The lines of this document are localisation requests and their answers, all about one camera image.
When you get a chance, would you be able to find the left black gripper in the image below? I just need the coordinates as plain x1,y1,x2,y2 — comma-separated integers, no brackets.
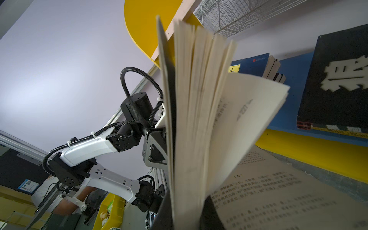
106,92,168,170

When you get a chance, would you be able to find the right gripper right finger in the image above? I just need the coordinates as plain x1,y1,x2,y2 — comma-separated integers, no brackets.
199,196,225,230

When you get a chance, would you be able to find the dark book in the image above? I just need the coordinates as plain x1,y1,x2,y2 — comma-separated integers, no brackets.
297,25,368,139

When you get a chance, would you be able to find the person behind the rig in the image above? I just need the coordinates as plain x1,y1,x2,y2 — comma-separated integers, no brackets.
31,176,97,216

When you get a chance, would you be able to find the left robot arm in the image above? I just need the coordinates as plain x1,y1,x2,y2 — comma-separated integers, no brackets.
42,67,167,213

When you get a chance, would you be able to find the purple portrait cover book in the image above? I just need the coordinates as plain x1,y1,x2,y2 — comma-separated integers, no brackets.
152,18,368,230

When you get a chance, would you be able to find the yellow plastic bin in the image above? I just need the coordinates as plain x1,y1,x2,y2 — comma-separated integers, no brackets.
93,193,126,230

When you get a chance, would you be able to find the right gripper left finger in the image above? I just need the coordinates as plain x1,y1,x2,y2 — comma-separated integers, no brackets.
150,192,174,230

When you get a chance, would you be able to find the white wire wall basket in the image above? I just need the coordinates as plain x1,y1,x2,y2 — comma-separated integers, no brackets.
194,0,306,37

